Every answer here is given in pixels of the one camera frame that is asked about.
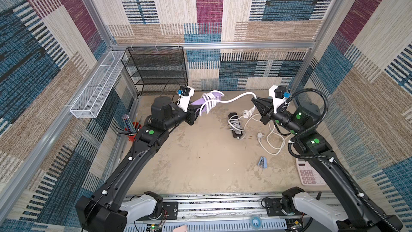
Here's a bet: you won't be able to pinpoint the white cord of teal strip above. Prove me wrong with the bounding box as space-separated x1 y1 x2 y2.
242 112 292 156

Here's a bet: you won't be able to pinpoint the white cord of purple strip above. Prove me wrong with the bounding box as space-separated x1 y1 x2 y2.
198 90 258 119

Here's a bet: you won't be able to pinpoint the purple power strip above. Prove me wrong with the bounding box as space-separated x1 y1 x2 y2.
191 90 225 105

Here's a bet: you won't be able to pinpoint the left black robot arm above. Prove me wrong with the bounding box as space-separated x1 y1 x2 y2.
76 96 200 232

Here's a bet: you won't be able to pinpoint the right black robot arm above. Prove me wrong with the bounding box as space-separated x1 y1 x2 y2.
252 90 403 232

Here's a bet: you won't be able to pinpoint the black power strip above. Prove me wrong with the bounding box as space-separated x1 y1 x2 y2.
228 112 244 140

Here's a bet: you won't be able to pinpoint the blue binder clip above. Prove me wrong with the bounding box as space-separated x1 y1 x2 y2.
258 156 268 169

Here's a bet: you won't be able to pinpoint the red pen cup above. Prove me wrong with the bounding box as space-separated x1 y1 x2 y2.
128 122 142 142

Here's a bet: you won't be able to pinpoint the pens in red cup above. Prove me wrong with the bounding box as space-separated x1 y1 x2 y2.
117 114 134 136

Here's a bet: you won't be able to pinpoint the pink white calculator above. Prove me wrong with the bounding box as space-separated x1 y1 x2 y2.
296 159 326 186

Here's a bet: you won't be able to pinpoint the blue round sticker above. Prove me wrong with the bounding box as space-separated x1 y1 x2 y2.
250 215 262 230

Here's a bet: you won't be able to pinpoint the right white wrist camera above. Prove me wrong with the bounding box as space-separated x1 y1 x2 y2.
268 85 291 113

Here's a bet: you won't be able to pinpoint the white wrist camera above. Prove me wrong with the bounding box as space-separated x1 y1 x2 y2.
177 85 195 112
268 85 291 113

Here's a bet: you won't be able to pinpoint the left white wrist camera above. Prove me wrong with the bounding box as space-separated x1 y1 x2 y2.
177 85 195 112

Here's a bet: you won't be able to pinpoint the grey cord of black strip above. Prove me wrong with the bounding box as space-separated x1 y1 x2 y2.
227 115 248 140

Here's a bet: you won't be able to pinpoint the black wire shelf rack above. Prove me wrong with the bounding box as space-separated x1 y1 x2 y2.
122 46 188 96

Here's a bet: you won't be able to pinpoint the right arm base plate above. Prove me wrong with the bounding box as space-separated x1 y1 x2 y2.
260 197 309 218

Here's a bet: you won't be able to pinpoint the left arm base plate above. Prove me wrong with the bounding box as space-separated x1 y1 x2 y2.
137 201 179 221

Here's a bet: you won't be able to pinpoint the aluminium front rail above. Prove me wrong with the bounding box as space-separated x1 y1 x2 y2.
82 193 358 232

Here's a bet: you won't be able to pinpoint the white mesh wall basket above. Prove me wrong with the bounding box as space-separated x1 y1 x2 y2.
70 51 124 119

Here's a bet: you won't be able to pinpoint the black corrugated cable conduit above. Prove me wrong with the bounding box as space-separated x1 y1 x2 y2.
283 88 400 232

